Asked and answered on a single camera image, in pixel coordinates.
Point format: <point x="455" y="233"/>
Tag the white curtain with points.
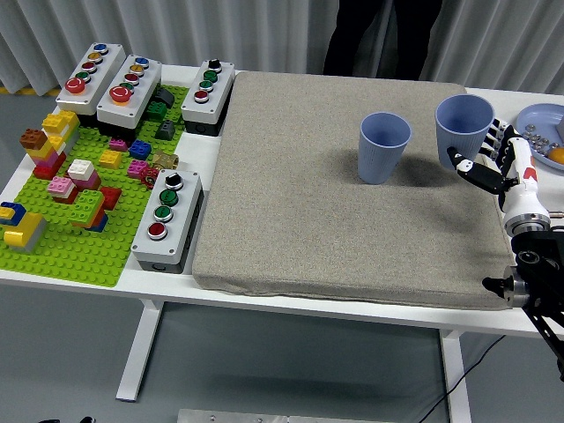
<point x="176" y="26"/>

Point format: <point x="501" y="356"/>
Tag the yellow lego brick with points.
<point x="110" y="159"/>

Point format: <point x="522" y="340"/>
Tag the small magenta lego brick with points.
<point x="118" y="144"/>

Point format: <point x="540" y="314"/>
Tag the five-button grey control box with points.
<point x="99" y="79"/>
<point x="143" y="94"/>

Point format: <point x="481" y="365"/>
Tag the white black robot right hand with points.
<point x="522" y="194"/>

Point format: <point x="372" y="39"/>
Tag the grey block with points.
<point x="560" y="128"/>

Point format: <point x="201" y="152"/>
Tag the grey-brown fabric mat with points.
<point x="308" y="198"/>

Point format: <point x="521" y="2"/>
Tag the blue yellow grey brick assembly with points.
<point x="26" y="229"/>

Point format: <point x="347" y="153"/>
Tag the person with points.
<point x="343" y="35"/>

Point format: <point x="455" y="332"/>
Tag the blue ribbed plastic cup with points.
<point x="462" y="136"/>
<point x="379" y="154"/>

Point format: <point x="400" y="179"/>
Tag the blue plate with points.
<point x="539" y="115"/>

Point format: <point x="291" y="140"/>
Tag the white table leg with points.
<point x="456" y="374"/>
<point x="141" y="348"/>

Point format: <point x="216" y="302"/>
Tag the brown yellow red brick tower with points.
<point x="44" y="152"/>

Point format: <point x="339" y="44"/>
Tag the green orange blue brick stack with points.
<point x="88" y="207"/>

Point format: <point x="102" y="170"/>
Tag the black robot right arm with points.
<point x="542" y="273"/>

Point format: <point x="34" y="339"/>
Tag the blue lego brick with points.
<point x="140" y="150"/>

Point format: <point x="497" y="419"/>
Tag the grey sloped lego brick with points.
<point x="165" y="130"/>

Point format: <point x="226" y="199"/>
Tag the orange round object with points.
<point x="557" y="155"/>

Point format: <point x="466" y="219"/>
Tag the red lego brick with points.
<point x="112" y="197"/>

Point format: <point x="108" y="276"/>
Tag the four-button grey control box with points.
<point x="216" y="99"/>
<point x="183" y="220"/>

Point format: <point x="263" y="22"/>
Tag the yellow white brick stack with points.
<point x="59" y="121"/>

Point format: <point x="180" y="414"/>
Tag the dark green lego brick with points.
<point x="156" y="111"/>

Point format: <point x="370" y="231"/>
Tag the dark grey curved brick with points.
<point x="165" y="97"/>

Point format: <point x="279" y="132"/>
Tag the green lego baseplate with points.
<point x="66" y="260"/>

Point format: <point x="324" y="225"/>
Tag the pink white red brick stack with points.
<point x="61" y="187"/>

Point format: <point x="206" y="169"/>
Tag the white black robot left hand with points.
<point x="87" y="420"/>

